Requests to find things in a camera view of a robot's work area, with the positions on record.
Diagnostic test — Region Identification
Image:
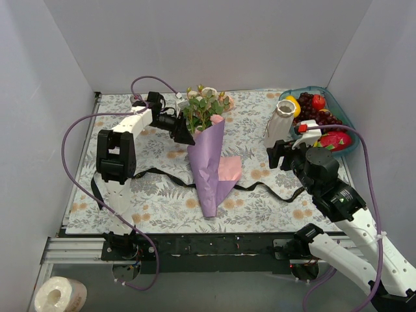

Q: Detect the pink rose flower bunch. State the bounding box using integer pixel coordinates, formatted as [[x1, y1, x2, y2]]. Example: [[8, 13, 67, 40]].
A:
[[179, 84, 234, 135]]

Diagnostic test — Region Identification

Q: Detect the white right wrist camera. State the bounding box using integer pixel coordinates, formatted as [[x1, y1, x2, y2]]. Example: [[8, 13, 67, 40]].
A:
[[292, 120, 322, 150]]

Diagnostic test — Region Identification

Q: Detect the purple wrapping paper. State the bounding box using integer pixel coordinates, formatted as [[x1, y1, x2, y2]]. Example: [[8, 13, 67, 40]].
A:
[[187, 116, 238, 218]]

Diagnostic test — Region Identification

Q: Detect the red apple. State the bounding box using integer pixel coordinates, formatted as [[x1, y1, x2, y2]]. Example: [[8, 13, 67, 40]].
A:
[[311, 94, 326, 111]]

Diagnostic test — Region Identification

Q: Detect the pink dragon fruit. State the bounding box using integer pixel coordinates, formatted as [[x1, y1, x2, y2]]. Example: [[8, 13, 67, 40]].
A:
[[313, 131, 352, 152]]

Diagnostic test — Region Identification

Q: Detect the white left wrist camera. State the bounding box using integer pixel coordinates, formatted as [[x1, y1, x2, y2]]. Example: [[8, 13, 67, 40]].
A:
[[175, 92, 189, 116]]

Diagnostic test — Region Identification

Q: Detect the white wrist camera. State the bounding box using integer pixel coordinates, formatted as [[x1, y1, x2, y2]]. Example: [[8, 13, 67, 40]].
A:
[[175, 92, 189, 116], [292, 120, 322, 150]]

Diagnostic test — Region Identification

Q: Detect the teal plastic fruit tray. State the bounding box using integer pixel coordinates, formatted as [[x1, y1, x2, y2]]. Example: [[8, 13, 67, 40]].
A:
[[279, 86, 359, 157]]

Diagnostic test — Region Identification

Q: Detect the red bull drink can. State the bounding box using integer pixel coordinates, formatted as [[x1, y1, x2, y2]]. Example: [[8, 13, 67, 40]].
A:
[[130, 95, 141, 107]]

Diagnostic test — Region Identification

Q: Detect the black printed ribbon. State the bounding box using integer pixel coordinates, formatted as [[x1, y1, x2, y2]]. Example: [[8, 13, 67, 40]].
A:
[[90, 168, 305, 210]]

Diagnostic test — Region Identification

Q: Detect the pink wrapping paper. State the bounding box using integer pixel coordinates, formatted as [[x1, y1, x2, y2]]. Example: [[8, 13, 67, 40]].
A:
[[218, 156, 242, 181]]

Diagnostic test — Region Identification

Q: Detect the white ribbed ceramic vase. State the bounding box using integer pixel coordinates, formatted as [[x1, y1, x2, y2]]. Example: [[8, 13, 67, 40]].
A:
[[263, 99, 295, 148]]

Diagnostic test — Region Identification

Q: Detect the floral patterned table mat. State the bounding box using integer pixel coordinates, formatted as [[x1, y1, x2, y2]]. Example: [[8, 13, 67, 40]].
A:
[[64, 90, 364, 235]]

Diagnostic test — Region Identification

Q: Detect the white toilet paper roll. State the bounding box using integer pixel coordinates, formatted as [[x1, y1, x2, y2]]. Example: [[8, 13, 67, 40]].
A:
[[34, 276, 87, 312]]

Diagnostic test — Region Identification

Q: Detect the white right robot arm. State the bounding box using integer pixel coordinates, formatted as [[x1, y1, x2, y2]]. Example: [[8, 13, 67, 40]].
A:
[[267, 140, 415, 311]]

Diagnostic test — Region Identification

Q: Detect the yellow pepper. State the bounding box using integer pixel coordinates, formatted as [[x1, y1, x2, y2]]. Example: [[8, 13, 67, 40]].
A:
[[285, 96, 302, 118]]

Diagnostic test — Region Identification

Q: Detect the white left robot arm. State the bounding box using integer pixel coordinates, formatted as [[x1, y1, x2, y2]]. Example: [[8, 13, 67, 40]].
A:
[[96, 92, 195, 260]]

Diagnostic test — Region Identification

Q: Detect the dark purple grape bunch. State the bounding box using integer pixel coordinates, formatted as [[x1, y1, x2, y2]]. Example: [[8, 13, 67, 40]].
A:
[[293, 92, 344, 126]]

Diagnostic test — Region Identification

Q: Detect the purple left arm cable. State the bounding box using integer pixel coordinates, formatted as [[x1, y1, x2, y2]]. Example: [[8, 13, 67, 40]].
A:
[[60, 75, 179, 291]]

